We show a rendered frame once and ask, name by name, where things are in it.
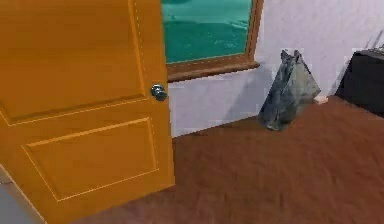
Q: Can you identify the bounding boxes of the round metal door knob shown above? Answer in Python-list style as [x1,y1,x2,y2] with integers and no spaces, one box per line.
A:
[150,83,169,102]

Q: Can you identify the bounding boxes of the grey crumpled bag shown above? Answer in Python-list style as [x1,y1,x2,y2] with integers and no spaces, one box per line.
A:
[257,49,322,132]

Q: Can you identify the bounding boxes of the orange wooden room door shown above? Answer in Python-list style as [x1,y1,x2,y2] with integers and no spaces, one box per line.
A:
[0,0,176,224]

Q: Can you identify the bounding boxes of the brown framed window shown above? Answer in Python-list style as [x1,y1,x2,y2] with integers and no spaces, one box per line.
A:
[160,0,265,84]

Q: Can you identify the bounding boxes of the black cabinet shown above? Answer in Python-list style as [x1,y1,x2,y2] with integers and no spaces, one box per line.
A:
[334,48,384,118]

